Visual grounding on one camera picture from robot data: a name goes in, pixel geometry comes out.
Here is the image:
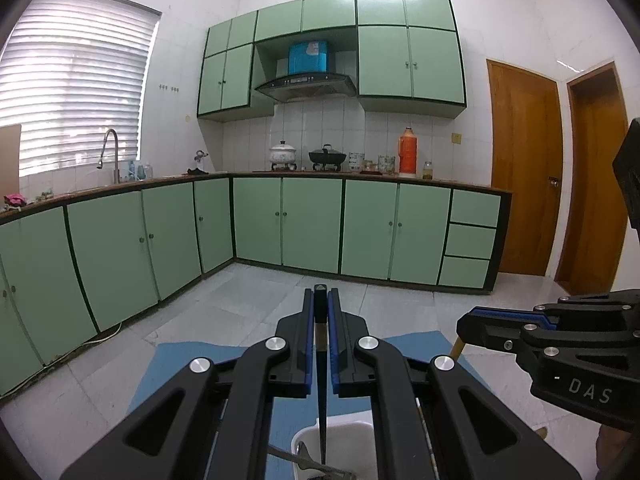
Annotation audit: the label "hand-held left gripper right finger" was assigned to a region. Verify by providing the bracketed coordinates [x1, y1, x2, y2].
[326, 287, 583, 480]

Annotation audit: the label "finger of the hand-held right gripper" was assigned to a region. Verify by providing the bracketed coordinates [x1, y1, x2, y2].
[470, 289, 640, 331]
[456, 312, 640, 376]

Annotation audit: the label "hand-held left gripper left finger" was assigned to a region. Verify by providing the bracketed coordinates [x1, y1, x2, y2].
[60, 287, 317, 480]

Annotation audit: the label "black chopstick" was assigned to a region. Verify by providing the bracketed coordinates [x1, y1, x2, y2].
[313, 284, 329, 465]

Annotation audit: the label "white plastic utensil holder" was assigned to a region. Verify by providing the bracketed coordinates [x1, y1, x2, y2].
[291, 422, 379, 480]

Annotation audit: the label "large steel spoon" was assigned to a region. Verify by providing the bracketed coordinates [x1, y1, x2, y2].
[295, 440, 357, 478]

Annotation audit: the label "person's right hand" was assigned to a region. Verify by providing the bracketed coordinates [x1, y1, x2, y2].
[595, 427, 638, 478]

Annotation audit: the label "green lower kitchen cabinets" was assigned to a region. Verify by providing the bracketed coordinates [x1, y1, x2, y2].
[0, 174, 513, 396]

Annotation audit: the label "green kitchen cabinets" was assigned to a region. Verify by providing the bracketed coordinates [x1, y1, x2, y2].
[196, 0, 467, 122]
[0, 174, 513, 396]

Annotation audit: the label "closed wooden door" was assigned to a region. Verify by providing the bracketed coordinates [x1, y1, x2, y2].
[486, 58, 563, 277]

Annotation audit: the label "blue tablecloth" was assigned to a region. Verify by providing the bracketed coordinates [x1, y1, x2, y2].
[125, 331, 496, 480]

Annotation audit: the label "recessed wooden door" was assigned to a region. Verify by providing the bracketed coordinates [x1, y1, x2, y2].
[555, 61, 630, 296]

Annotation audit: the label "orange thermos flask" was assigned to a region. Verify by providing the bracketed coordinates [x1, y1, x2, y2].
[398, 125, 419, 177]

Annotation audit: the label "black wok with lid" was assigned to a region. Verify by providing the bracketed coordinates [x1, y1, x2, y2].
[308, 144, 347, 167]

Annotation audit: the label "white lidded pot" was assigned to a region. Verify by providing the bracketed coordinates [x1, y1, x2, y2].
[269, 141, 299, 167]

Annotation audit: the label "black range hood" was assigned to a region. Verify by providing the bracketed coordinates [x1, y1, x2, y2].
[254, 73, 357, 104]

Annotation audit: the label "green upper kitchen cabinets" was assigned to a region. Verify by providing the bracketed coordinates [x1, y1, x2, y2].
[196, 0, 467, 122]

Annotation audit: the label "steel kitchen faucet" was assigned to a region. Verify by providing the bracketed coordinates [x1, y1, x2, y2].
[96, 128, 122, 184]

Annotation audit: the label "blue box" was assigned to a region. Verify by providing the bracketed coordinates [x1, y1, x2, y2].
[287, 39, 331, 76]

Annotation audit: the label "white window blinds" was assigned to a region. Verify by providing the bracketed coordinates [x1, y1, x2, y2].
[0, 0, 163, 178]

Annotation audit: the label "cardboard sheet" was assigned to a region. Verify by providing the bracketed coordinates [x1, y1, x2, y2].
[0, 125, 22, 191]

